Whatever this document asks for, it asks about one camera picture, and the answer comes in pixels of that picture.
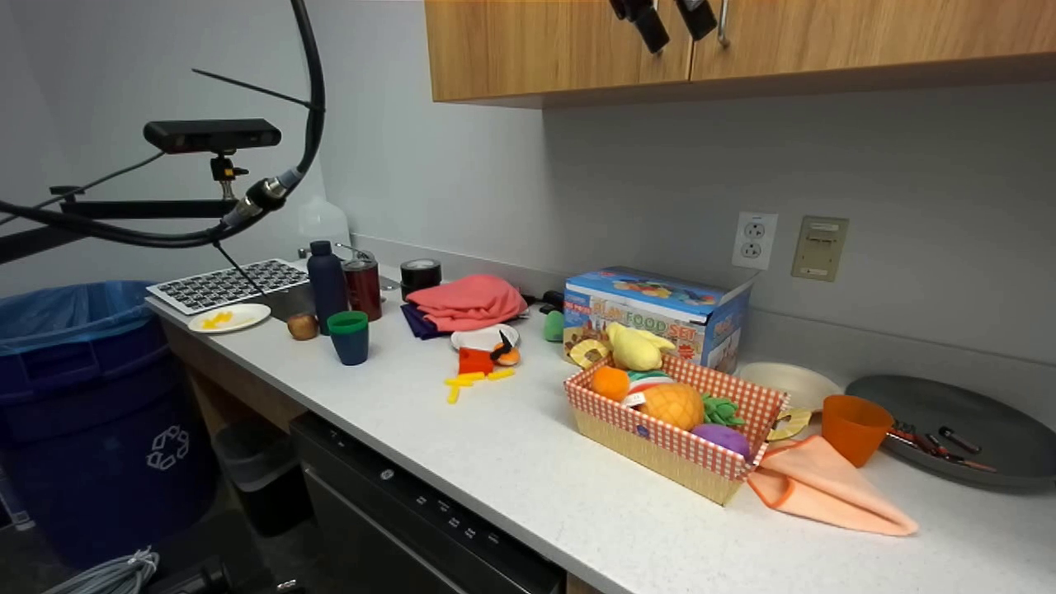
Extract wide wooden cabinet door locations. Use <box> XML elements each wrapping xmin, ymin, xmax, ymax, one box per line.
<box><xmin>690</xmin><ymin>0</ymin><xmax>1056</xmax><ymax>85</ymax></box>

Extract blue toy food box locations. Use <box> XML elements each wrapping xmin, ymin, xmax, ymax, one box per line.
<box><xmin>560</xmin><ymin>265</ymin><xmax>756</xmax><ymax>378</ymax></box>

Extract yellow toy banana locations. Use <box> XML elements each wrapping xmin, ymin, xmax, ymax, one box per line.
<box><xmin>604</xmin><ymin>322</ymin><xmax>681</xmax><ymax>378</ymax></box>

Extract pink cloth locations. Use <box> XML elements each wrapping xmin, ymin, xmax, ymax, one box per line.
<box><xmin>407</xmin><ymin>274</ymin><xmax>533</xmax><ymax>338</ymax></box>

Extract black tape roll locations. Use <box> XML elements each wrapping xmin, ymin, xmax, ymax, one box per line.
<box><xmin>399</xmin><ymin>259</ymin><xmax>447</xmax><ymax>298</ymax></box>

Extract orange toy fruit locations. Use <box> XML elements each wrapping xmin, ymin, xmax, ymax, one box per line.
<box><xmin>589</xmin><ymin>365</ymin><xmax>634</xmax><ymax>406</ymax></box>

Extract red white toy piece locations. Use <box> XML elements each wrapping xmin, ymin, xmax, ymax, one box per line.
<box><xmin>622</xmin><ymin>372</ymin><xmax>678</xmax><ymax>414</ymax></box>

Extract beige bowl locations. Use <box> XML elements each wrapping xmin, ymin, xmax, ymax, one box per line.
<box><xmin>732</xmin><ymin>360</ymin><xmax>848</xmax><ymax>422</ymax></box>

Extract dark blue cloth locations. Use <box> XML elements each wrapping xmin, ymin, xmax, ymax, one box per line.
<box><xmin>399</xmin><ymin>300</ymin><xmax>447</xmax><ymax>344</ymax></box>

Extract red orange toy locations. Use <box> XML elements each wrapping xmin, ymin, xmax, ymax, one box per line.
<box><xmin>457</xmin><ymin>328</ymin><xmax>526</xmax><ymax>379</ymax></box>

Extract clear plastic jug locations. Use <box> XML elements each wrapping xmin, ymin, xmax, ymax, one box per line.
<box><xmin>293</xmin><ymin>194</ymin><xmax>357</xmax><ymax>265</ymax></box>

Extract orange toy pineapple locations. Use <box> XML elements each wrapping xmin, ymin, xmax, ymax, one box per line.
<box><xmin>641</xmin><ymin>379</ymin><xmax>710</xmax><ymax>433</ymax></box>

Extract dark red tumbler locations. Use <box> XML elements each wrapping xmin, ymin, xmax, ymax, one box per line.
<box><xmin>339</xmin><ymin>248</ymin><xmax>386</xmax><ymax>323</ymax></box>

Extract green leafy toy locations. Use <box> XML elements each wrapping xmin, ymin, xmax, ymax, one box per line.
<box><xmin>703</xmin><ymin>392</ymin><xmax>746</xmax><ymax>433</ymax></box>

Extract yellow toy fries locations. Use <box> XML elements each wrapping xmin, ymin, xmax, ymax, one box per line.
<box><xmin>444</xmin><ymin>368</ymin><xmax>518</xmax><ymax>406</ymax></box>

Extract dark blue bottle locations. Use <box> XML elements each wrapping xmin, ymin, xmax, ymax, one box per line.
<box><xmin>304</xmin><ymin>237</ymin><xmax>349</xmax><ymax>328</ymax></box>

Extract pale yellow toy slice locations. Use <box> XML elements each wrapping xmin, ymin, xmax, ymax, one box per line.
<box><xmin>767</xmin><ymin>406</ymin><xmax>826</xmax><ymax>445</ymax></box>

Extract purple toy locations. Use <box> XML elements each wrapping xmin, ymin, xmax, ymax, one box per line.
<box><xmin>694</xmin><ymin>422</ymin><xmax>756</xmax><ymax>464</ymax></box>

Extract red checkered basket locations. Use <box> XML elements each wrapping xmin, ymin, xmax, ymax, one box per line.
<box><xmin>560</xmin><ymin>357</ymin><xmax>792</xmax><ymax>509</ymax></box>

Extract blue cup with green rim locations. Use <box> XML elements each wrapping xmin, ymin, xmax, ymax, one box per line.
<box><xmin>323</xmin><ymin>309</ymin><xmax>377</xmax><ymax>369</ymax></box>

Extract orange plastic cup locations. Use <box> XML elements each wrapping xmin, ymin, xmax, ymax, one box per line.
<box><xmin>820</xmin><ymin>392</ymin><xmax>898</xmax><ymax>474</ymax></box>

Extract small brown toy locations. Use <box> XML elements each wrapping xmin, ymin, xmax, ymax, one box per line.
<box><xmin>284</xmin><ymin>312</ymin><xmax>323</xmax><ymax>344</ymax></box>

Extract toy bacon strips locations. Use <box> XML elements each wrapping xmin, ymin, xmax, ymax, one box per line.
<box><xmin>888</xmin><ymin>421</ymin><xmax>999</xmax><ymax>478</ymax></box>

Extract salmon napkin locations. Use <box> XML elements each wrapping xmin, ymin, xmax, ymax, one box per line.
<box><xmin>743</xmin><ymin>433</ymin><xmax>923</xmax><ymax>542</ymax></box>

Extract checkered white board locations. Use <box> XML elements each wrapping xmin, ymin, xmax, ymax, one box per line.
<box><xmin>146</xmin><ymin>259</ymin><xmax>315</xmax><ymax>322</ymax></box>

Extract dark grey plate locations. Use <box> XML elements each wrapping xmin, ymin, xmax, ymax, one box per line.
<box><xmin>843</xmin><ymin>372</ymin><xmax>1056</xmax><ymax>498</ymax></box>

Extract white plate with yellow food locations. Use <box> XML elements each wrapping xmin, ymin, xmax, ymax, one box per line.
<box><xmin>186</xmin><ymin>300</ymin><xmax>275</xmax><ymax>338</ymax></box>

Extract black dishwasher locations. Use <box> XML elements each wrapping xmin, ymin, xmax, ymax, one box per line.
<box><xmin>287</xmin><ymin>411</ymin><xmax>570</xmax><ymax>594</ymax></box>

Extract small black trash bin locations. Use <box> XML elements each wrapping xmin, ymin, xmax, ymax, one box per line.
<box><xmin>207</xmin><ymin>421</ymin><xmax>317</xmax><ymax>542</ymax></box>

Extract blue recycling bin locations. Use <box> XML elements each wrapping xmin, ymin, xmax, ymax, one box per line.
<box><xmin>0</xmin><ymin>277</ymin><xmax>220</xmax><ymax>573</ymax></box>

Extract grey bag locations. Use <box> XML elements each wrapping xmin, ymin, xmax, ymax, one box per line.
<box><xmin>43</xmin><ymin>544</ymin><xmax>166</xmax><ymax>594</ymax></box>

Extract white wall outlet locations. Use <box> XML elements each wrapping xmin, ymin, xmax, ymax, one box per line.
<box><xmin>730</xmin><ymin>208</ymin><xmax>781</xmax><ymax>274</ymax></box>

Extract beige wall plate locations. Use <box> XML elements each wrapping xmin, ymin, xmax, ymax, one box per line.
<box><xmin>788</xmin><ymin>212</ymin><xmax>851</xmax><ymax>287</ymax></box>

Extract yellow toy ring slice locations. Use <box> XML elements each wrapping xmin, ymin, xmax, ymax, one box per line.
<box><xmin>565</xmin><ymin>338</ymin><xmax>613</xmax><ymax>372</ymax></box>

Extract black robot cable hose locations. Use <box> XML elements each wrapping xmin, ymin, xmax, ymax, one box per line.
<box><xmin>0</xmin><ymin>0</ymin><xmax>330</xmax><ymax>251</ymax></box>

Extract black stereo camera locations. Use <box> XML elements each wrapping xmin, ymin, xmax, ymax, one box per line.
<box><xmin>142</xmin><ymin>115</ymin><xmax>284</xmax><ymax>157</ymax></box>

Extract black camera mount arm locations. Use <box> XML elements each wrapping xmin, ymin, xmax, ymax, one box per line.
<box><xmin>0</xmin><ymin>151</ymin><xmax>251</xmax><ymax>268</ymax></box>

